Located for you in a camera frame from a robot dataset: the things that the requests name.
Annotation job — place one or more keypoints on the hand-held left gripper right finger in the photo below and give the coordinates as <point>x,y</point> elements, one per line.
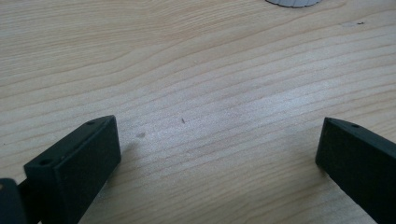
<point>361,161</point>

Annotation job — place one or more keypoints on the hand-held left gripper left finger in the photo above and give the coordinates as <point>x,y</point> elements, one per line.
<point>73,169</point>

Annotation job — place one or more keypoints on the grey ribbed round object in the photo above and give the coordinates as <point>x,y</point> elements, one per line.
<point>292,2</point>

